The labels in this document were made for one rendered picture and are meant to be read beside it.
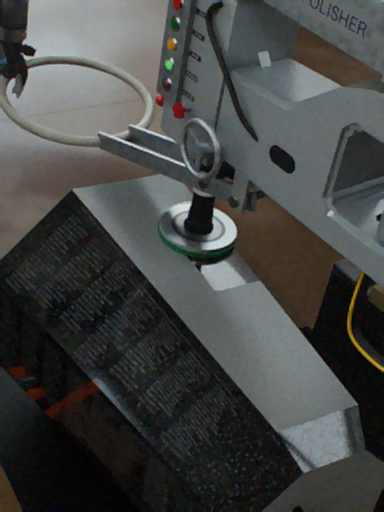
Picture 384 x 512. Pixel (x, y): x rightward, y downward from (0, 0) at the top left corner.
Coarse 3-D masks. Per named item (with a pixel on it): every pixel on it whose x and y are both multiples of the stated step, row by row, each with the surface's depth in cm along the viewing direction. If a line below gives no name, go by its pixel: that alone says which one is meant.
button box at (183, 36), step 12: (192, 0) 202; (168, 12) 209; (180, 12) 206; (192, 12) 204; (168, 24) 210; (180, 24) 207; (192, 24) 206; (168, 36) 212; (180, 36) 208; (180, 48) 209; (180, 60) 211; (168, 72) 216; (180, 72) 212; (180, 84) 215; (168, 96) 218; (180, 96) 217
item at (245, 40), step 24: (216, 0) 197; (240, 0) 193; (216, 24) 199; (240, 24) 196; (264, 24) 201; (288, 24) 206; (192, 48) 208; (240, 48) 201; (264, 48) 206; (288, 48) 211; (192, 72) 211; (216, 72) 204; (216, 96) 206; (168, 120) 224; (216, 120) 210
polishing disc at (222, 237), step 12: (168, 216) 247; (180, 216) 248; (216, 216) 251; (228, 216) 252; (168, 228) 243; (180, 228) 244; (216, 228) 246; (228, 228) 247; (168, 240) 240; (180, 240) 239; (192, 240) 240; (204, 240) 241; (216, 240) 242; (228, 240) 243; (204, 252) 238
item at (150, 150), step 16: (112, 144) 258; (128, 144) 251; (144, 144) 265; (160, 144) 258; (176, 144) 252; (144, 160) 247; (160, 160) 241; (176, 160) 251; (192, 160) 248; (176, 176) 237; (192, 176) 231; (208, 192) 227; (224, 192) 222; (256, 192) 218
